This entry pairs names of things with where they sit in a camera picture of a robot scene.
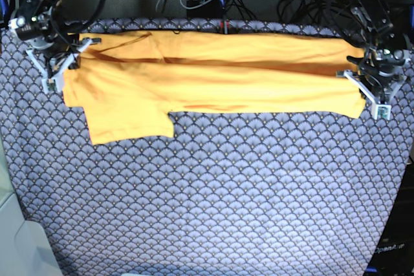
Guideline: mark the blue fan-patterned tablecloth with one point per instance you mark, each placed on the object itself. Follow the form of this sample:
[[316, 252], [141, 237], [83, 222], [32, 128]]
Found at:
[[229, 194]]

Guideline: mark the black OpenArm box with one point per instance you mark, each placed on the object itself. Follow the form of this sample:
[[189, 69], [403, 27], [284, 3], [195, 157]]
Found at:
[[394, 253]]

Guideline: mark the white plastic bin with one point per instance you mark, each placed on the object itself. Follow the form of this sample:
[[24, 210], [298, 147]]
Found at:
[[25, 249]]

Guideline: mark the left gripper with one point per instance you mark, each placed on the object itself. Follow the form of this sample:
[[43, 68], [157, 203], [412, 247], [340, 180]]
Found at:
[[379, 77]]

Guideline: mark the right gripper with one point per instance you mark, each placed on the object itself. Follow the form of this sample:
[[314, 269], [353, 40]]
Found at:
[[59, 44]]

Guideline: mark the yellow T-shirt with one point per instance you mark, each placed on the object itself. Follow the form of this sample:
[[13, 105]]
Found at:
[[130, 82]]

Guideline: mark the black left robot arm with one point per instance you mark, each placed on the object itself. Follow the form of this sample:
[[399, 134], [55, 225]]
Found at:
[[378, 26]]

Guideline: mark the red and black clamp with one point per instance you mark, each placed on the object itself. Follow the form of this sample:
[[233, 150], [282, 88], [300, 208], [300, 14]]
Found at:
[[225, 26]]

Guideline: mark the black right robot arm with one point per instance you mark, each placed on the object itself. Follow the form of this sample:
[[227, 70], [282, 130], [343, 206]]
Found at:
[[34, 8]]

